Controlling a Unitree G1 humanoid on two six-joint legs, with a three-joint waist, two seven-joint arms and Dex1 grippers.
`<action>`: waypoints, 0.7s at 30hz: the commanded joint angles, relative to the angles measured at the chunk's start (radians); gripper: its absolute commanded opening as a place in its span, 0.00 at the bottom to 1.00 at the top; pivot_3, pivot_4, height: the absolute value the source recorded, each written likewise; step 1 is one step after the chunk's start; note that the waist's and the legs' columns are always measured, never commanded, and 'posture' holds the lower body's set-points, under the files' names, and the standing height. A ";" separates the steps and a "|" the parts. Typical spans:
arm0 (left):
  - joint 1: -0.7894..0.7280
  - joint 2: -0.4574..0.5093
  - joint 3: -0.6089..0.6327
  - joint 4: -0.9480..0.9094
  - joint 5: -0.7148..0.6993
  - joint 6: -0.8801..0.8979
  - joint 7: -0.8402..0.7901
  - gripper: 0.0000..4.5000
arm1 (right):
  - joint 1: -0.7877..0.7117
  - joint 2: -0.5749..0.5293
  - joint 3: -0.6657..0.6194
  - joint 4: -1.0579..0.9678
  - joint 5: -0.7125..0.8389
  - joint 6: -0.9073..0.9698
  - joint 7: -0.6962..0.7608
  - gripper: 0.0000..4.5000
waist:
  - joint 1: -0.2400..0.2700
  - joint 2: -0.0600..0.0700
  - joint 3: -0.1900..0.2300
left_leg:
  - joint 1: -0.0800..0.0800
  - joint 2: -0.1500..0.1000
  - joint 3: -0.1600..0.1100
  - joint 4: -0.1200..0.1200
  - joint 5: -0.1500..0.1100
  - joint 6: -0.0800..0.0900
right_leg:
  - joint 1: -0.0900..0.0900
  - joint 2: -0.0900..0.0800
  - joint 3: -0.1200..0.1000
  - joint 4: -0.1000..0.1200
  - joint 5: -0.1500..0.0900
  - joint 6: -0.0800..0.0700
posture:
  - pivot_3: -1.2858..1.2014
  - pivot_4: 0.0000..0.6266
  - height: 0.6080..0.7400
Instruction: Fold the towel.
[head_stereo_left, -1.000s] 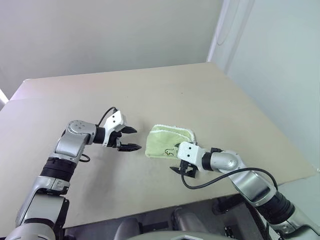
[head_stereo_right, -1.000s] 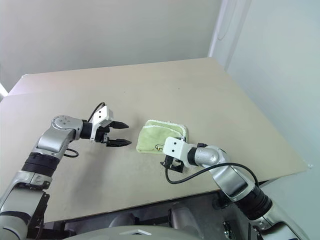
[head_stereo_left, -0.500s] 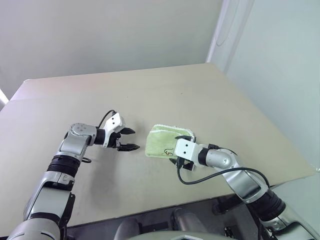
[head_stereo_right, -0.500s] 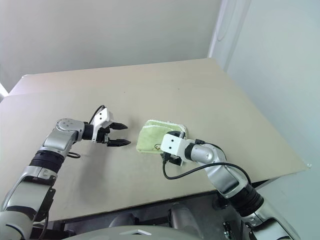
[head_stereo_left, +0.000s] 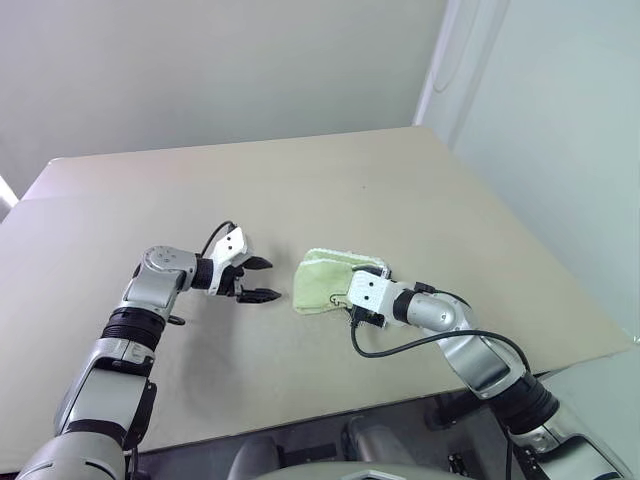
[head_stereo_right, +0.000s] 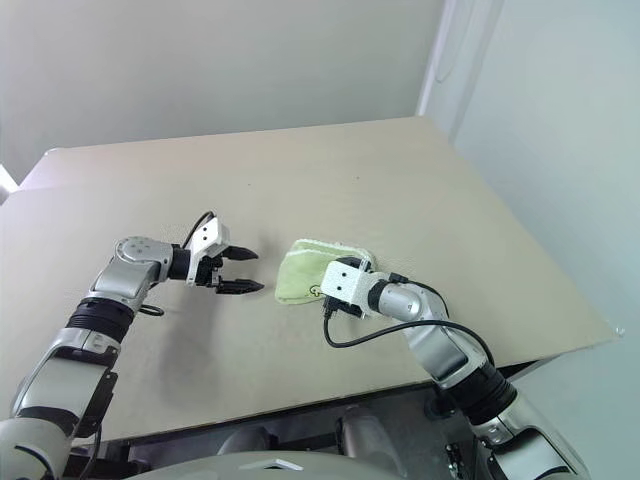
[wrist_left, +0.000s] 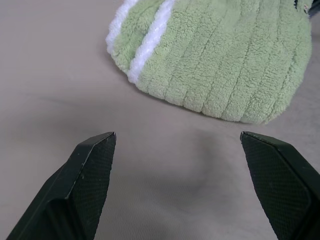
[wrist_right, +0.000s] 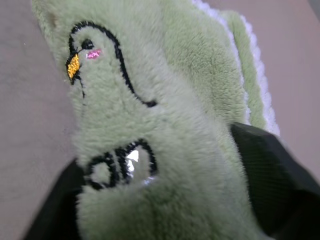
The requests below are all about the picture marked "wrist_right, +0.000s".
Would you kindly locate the green cloth white trim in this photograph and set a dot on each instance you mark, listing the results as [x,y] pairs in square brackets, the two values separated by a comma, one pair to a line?
[160,120]

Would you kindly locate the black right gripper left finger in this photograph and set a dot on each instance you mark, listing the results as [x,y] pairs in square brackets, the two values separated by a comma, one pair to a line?
[57,205]

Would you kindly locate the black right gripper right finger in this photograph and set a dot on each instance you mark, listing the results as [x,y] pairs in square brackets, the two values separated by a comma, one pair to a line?
[280,180]

